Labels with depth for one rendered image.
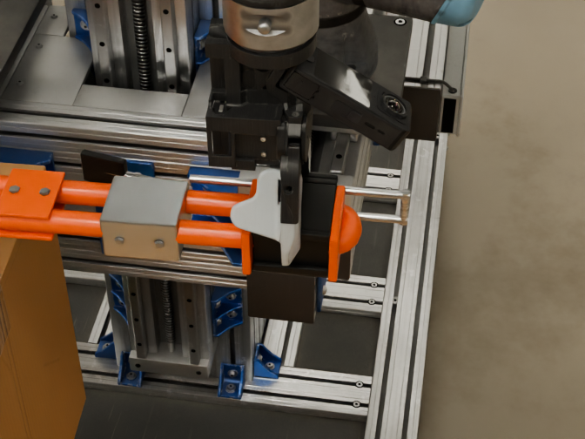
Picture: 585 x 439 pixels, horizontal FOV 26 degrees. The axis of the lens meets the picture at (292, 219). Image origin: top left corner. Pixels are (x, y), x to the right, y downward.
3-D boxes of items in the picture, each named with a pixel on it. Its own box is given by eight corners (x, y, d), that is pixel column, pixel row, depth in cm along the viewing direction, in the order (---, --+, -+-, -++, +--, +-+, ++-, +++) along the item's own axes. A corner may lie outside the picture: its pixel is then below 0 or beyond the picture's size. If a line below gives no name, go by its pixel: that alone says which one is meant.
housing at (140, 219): (102, 259, 114) (97, 222, 111) (118, 208, 119) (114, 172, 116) (179, 265, 113) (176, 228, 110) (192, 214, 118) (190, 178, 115)
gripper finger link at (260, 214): (232, 260, 111) (233, 158, 107) (299, 265, 110) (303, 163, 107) (227, 273, 108) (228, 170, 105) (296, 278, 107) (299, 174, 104)
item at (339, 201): (242, 274, 112) (240, 233, 108) (253, 219, 117) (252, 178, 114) (336, 282, 111) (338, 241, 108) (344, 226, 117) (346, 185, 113)
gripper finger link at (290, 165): (281, 210, 109) (284, 112, 106) (301, 212, 109) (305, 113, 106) (275, 229, 104) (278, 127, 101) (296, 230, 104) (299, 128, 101)
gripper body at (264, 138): (222, 118, 111) (215, 1, 103) (319, 124, 110) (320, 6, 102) (208, 174, 105) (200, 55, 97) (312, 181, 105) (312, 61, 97)
